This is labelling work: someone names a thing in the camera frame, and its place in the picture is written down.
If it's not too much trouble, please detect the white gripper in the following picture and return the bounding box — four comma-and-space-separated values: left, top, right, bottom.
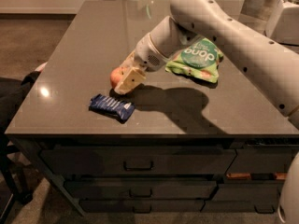
113, 32, 170, 95

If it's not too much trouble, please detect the green chip bag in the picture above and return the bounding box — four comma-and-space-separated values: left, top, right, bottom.
165, 38, 224, 84

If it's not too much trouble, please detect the middle right drawer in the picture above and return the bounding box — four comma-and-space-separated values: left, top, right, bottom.
213, 182, 282, 203

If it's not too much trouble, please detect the blue rxbar wrapper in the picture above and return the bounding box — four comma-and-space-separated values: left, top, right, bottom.
89, 94, 135, 123

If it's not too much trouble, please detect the drawer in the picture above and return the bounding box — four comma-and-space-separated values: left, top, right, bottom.
64, 179, 217, 200
227, 148, 292, 174
202, 201, 276, 214
213, 182, 282, 203
40, 147, 235, 176
79, 199, 205, 214

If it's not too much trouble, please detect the grey box on counter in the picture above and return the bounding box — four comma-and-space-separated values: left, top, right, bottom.
241, 0, 277, 21

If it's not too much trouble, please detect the dark grey drawer cabinet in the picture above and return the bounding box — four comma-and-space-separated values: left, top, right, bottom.
10, 135, 298, 214

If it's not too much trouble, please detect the top left drawer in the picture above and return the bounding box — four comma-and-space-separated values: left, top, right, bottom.
40, 147, 235, 176

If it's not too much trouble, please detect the bottom right drawer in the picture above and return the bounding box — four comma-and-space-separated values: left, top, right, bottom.
202, 201, 276, 214

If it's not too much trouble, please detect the black chair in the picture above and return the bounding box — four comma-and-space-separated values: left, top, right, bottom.
0, 71, 41, 224

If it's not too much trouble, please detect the red apple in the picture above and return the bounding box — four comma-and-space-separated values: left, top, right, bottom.
110, 67, 127, 89

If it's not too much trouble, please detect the middle left drawer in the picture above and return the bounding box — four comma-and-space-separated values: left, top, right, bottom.
64, 179, 217, 200

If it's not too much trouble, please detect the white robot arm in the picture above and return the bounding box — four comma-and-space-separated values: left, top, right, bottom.
114, 0, 299, 126

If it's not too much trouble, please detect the bottom left drawer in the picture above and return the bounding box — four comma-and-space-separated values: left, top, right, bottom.
79, 199, 205, 214

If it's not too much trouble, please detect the top right drawer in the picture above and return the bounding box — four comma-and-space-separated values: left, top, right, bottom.
227, 148, 292, 174

